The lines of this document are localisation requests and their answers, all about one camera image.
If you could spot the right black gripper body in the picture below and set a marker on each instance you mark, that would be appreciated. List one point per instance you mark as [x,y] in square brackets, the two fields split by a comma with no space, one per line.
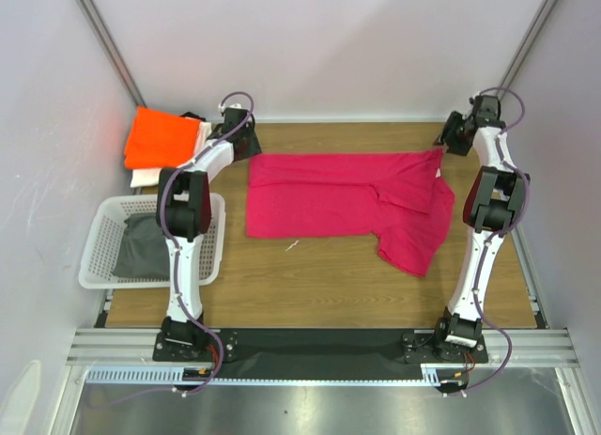
[451,137]

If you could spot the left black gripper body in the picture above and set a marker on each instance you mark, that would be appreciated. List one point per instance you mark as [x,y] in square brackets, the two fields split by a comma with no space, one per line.
[251,146]

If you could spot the pink t shirt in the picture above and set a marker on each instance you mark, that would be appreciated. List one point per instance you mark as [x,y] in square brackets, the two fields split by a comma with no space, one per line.
[401,198]

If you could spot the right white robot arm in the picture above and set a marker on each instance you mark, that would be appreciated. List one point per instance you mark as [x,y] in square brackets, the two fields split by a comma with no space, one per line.
[495,204]

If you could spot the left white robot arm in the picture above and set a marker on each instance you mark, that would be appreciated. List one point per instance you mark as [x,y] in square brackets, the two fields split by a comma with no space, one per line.
[184,213]

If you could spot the black folded t shirt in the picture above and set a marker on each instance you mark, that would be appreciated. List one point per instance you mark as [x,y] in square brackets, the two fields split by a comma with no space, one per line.
[191,115]

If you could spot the orange folded t shirt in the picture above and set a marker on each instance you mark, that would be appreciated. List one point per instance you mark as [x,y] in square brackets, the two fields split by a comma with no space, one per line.
[158,139]

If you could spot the grey t shirt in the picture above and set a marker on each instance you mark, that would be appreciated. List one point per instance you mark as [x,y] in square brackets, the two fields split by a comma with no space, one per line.
[143,252]

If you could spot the white plastic basket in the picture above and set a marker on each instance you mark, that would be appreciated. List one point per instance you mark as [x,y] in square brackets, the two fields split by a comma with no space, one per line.
[104,238]

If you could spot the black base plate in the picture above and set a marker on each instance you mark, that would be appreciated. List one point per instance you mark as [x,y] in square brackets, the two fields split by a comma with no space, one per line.
[341,351]

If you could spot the white cable duct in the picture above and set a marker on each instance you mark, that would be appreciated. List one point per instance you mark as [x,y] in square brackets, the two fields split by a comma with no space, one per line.
[424,375]

